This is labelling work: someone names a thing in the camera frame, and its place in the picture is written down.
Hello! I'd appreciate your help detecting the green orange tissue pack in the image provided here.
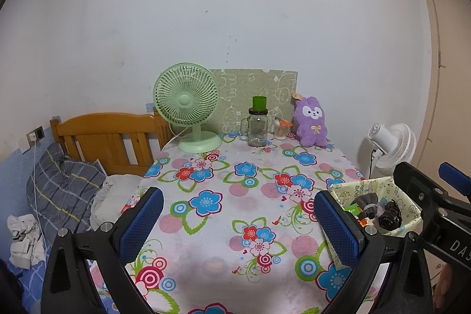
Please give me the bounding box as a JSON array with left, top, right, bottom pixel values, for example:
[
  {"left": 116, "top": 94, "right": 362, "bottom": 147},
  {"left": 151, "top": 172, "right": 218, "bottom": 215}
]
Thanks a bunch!
[{"left": 344, "top": 203, "right": 369, "bottom": 227}]

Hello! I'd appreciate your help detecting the black plastic bag bundle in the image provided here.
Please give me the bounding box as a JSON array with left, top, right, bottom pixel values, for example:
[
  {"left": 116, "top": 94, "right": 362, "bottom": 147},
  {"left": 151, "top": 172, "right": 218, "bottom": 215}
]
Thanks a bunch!
[{"left": 378, "top": 200, "right": 402, "bottom": 231}]

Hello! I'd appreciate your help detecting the grey drawstring pouch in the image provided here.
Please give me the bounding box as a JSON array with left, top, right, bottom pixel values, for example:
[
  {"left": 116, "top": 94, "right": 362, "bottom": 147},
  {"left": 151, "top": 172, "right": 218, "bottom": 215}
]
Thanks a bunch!
[{"left": 354, "top": 192, "right": 378, "bottom": 219}]

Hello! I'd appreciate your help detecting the yellow patterned storage box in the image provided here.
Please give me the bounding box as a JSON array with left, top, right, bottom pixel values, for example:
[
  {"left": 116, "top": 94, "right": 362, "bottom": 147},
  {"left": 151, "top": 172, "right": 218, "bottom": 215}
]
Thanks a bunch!
[{"left": 327, "top": 175, "right": 423, "bottom": 269}]

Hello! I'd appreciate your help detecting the crumpled white cloth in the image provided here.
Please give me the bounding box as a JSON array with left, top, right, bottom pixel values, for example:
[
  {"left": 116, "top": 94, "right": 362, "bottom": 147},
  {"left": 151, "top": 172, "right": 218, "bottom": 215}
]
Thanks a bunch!
[{"left": 7, "top": 214, "right": 46, "bottom": 269}]

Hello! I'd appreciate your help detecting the white standing fan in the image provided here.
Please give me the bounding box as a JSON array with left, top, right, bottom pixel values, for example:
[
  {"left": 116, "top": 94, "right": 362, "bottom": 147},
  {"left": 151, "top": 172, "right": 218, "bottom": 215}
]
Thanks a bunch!
[{"left": 367, "top": 123, "right": 417, "bottom": 176}]

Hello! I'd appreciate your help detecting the grey plaid pillow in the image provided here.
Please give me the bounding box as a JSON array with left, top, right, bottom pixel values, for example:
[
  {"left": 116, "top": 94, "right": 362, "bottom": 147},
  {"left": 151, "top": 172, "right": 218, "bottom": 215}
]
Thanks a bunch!
[{"left": 26, "top": 143, "right": 106, "bottom": 243}]

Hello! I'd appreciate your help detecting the white bedding heap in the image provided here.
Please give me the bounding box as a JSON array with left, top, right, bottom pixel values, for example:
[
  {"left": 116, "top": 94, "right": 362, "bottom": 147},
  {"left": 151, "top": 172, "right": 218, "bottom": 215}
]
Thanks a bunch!
[{"left": 90, "top": 175, "right": 142, "bottom": 230}]

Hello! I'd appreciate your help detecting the floral tablecloth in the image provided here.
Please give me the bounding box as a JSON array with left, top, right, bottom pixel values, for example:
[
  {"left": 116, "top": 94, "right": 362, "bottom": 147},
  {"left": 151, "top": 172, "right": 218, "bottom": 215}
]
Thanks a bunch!
[{"left": 121, "top": 133, "right": 362, "bottom": 313}]

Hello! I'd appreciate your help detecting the purple plush bunny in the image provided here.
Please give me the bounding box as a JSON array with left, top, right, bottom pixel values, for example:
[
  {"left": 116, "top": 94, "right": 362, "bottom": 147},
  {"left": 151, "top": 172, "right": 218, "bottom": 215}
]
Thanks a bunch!
[{"left": 292, "top": 92, "right": 328, "bottom": 147}]

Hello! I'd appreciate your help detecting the small jar with orange lid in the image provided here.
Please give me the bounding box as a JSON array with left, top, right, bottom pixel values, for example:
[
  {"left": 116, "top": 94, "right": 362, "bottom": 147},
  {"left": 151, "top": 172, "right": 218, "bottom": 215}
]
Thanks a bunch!
[{"left": 273, "top": 118, "right": 292, "bottom": 140}]

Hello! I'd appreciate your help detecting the glass jar with green lid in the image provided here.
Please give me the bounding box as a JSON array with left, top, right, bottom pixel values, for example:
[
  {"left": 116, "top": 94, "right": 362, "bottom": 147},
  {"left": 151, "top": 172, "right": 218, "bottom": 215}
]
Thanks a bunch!
[{"left": 240, "top": 96, "right": 268, "bottom": 147}]

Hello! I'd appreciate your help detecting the beige door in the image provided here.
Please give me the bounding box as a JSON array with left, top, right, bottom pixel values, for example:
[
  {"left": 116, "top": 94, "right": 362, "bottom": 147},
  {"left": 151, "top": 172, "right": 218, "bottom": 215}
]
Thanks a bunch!
[{"left": 413, "top": 0, "right": 470, "bottom": 200}]

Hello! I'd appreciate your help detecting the green patterned cardboard panel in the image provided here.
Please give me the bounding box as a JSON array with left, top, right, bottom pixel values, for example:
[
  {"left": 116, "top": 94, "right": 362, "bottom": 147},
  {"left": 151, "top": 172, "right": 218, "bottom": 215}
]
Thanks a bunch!
[{"left": 204, "top": 69, "right": 298, "bottom": 133}]

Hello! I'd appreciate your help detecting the green desk fan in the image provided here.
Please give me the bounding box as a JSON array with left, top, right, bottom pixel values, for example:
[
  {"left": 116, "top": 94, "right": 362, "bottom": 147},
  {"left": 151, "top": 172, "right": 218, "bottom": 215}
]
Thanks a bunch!
[{"left": 153, "top": 62, "right": 222, "bottom": 154}]

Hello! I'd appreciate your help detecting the wall power socket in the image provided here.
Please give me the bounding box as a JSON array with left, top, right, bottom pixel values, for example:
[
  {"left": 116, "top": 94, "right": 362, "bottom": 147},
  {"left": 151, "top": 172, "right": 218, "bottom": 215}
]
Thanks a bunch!
[{"left": 26, "top": 126, "right": 45, "bottom": 147}]

